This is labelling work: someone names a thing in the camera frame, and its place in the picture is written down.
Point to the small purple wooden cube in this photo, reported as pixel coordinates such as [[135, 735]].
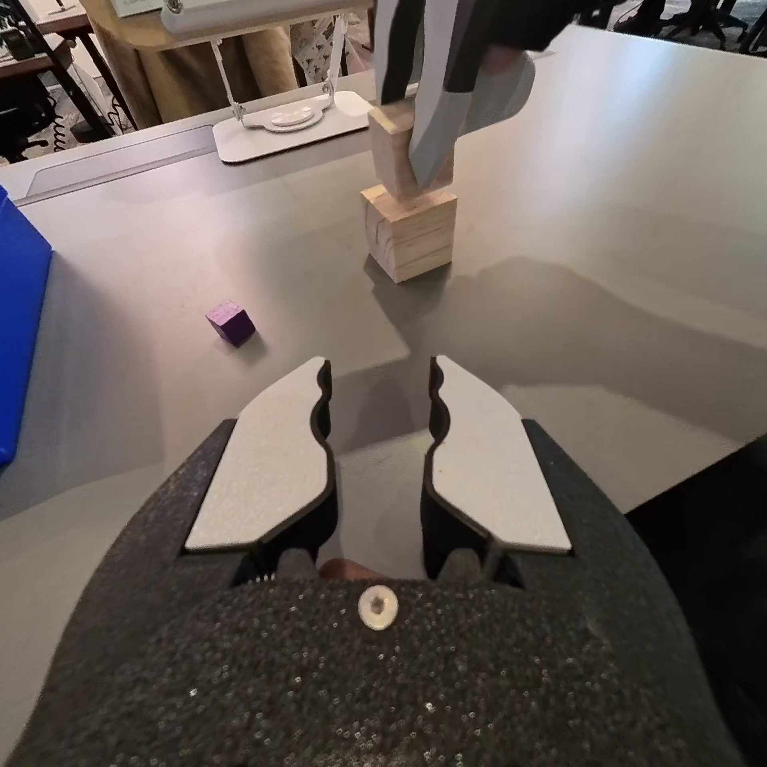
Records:
[[231, 323]]

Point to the black and white patterned cloth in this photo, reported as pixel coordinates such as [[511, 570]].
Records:
[[317, 51]]

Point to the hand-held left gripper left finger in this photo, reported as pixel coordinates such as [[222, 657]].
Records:
[[263, 473]]

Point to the pale wooden cube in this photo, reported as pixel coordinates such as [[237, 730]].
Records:
[[419, 233], [389, 156]]

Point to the blue plastic bin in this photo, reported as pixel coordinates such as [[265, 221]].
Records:
[[21, 311]]

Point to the person's right hand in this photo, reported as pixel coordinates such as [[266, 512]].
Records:
[[502, 60]]

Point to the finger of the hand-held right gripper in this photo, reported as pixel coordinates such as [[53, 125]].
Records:
[[440, 120], [395, 54]]

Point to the black office chair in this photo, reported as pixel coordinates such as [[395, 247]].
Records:
[[689, 18], [21, 120]]

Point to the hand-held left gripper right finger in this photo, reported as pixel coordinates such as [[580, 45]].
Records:
[[497, 473]]

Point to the brown wooden table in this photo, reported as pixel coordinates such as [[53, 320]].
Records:
[[54, 51]]

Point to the beige curtain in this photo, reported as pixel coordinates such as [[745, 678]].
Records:
[[180, 90]]

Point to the white metal stand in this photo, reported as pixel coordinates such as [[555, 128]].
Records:
[[257, 138]]

